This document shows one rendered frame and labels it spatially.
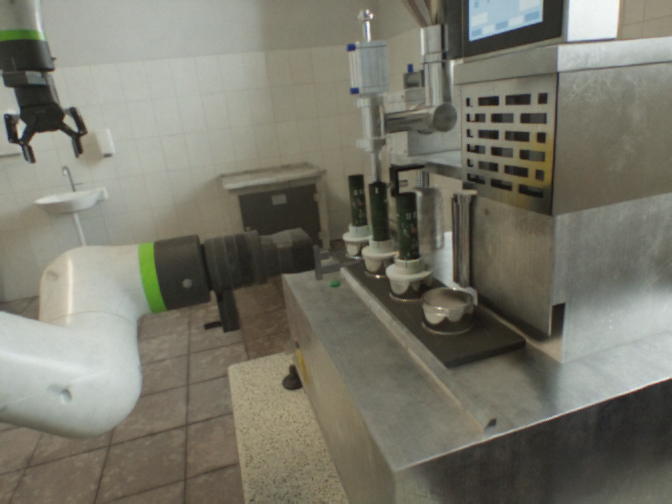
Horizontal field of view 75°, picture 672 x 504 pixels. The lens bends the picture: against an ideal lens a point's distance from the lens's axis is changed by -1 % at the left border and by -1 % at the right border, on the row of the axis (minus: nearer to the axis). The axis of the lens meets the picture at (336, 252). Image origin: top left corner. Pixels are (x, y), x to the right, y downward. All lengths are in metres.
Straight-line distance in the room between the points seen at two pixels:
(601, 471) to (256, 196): 3.22
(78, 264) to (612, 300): 0.61
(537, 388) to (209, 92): 3.90
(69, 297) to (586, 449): 0.58
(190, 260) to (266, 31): 3.81
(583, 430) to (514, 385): 0.08
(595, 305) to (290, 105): 3.87
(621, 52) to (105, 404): 0.60
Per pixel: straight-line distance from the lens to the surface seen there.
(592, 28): 0.49
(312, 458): 0.85
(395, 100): 0.88
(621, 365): 0.60
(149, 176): 4.24
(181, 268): 0.57
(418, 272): 0.67
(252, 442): 0.91
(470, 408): 0.48
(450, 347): 0.57
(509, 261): 0.57
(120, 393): 0.52
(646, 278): 0.62
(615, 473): 0.62
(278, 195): 3.60
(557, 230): 0.50
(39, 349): 0.49
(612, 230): 0.55
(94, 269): 0.58
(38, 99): 1.11
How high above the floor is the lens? 1.33
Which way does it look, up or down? 19 degrees down
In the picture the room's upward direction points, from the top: 6 degrees counter-clockwise
